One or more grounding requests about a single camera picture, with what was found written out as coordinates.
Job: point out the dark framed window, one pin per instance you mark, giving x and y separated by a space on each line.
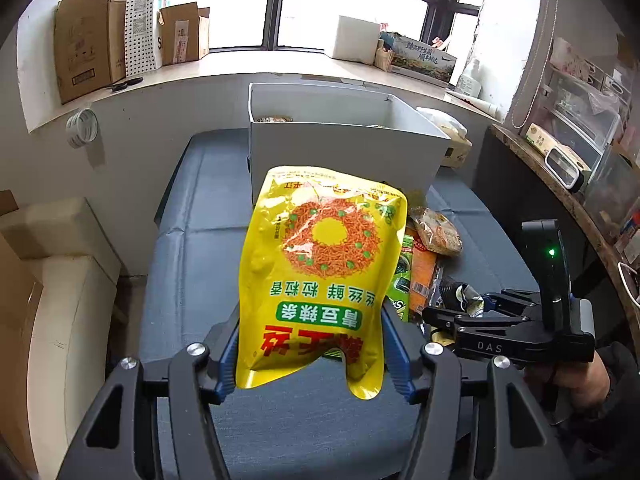
320 0

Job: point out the orange snack packet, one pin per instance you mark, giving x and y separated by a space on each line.
422 280

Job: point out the white plastic bottle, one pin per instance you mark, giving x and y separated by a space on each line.
470 80

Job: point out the wooden side shelf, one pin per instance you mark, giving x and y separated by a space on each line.
565 210

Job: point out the yellow snack bag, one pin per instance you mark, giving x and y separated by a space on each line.
320 280

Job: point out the person's right forearm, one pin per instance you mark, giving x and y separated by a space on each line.
612 425

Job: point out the large brown cardboard box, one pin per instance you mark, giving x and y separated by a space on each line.
90 40

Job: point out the beige stacked cardboard boxes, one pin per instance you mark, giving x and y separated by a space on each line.
50 285

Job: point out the white dotted paper bag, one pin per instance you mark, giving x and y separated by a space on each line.
142 20

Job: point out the green snack packet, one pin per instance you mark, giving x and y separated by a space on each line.
400 280

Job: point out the person's right hand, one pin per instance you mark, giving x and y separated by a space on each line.
580 377

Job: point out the landscape printed carton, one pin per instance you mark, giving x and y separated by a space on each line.
422 57

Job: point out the cream small carton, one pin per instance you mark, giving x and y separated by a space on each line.
540 137

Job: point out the black scissors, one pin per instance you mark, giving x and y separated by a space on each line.
125 84

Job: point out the white tape roll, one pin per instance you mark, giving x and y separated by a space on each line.
81 127

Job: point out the brown snack packet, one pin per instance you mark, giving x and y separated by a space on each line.
272 119

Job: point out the tan cardboard tissue box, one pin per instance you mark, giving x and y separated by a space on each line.
456 152

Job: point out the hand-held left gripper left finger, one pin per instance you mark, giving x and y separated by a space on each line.
227 360

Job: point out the small open cardboard box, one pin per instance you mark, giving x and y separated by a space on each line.
182 34

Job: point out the clear plastic storage box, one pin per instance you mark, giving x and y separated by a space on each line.
580 110

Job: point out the grey plastic bin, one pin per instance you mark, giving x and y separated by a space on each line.
345 155

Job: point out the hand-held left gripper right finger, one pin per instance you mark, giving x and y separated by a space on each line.
398 360

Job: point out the silver snack wrapper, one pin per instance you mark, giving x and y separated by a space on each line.
462 297

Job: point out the tan noodle snack packet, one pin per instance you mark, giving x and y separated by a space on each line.
437 232

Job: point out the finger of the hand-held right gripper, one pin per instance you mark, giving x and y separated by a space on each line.
510 302
470 342

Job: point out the white foam box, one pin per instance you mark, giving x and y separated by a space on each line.
352 39

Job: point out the white desk clock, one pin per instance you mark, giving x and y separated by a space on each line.
565 169

